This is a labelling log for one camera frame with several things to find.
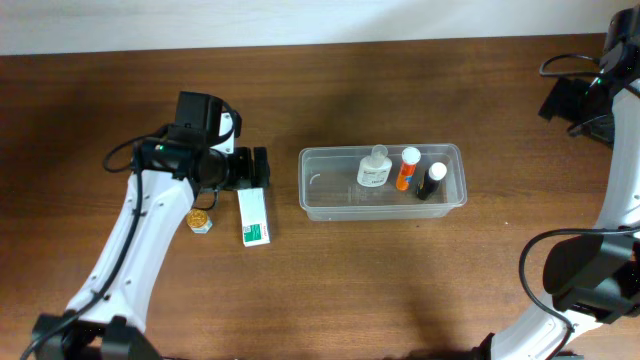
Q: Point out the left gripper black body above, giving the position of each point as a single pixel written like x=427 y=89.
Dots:
x=238 y=172

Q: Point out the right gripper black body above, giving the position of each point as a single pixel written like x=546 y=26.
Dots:
x=585 y=108

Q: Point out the white green medicine box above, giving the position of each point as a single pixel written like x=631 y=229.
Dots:
x=254 y=220

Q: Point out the small jar gold lid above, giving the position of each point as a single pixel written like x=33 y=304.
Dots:
x=199 y=221

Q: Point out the white lotion bottle clear cap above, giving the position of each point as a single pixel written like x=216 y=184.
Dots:
x=375 y=168

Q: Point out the orange tube white cap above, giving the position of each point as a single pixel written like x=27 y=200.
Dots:
x=410 y=157

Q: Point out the dark bottle white cap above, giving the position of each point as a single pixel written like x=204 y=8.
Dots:
x=431 y=181

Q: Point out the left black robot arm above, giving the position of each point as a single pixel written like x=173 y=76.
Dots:
x=169 y=169

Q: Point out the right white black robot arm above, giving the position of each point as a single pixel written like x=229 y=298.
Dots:
x=579 y=279

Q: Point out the clear plastic container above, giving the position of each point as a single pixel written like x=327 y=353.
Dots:
x=329 y=191

